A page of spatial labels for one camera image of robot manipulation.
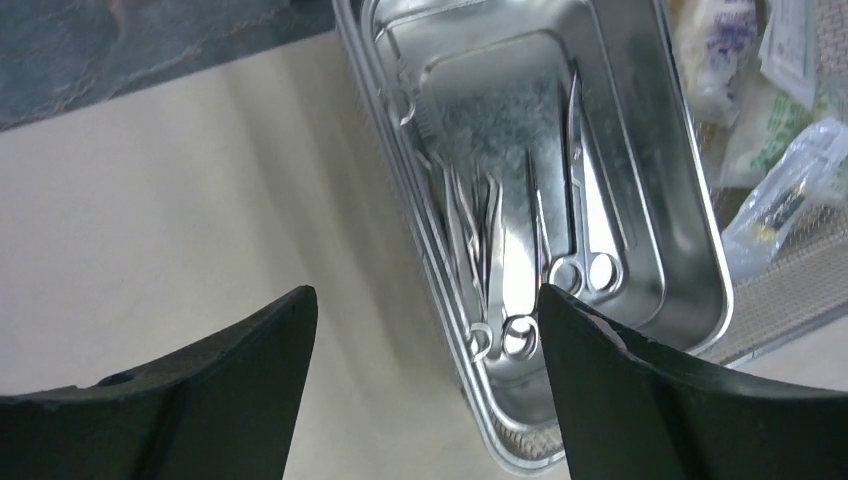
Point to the steel surgical forceps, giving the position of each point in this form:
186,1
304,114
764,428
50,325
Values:
476,235

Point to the steel surgical scissors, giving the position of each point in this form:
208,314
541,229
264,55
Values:
590,269

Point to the beige cloth wrap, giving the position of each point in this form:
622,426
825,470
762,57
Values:
137,226

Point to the white sealed pouch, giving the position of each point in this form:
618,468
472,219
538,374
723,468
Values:
788,52

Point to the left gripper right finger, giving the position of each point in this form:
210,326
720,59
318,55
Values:
630,407

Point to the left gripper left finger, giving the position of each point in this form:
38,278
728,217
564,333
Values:
223,407

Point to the stainless steel inner tray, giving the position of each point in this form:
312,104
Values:
478,83

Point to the green printed gauze packet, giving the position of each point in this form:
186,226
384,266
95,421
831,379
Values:
769,120

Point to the clear plastic bag item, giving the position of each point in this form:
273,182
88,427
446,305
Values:
756,233

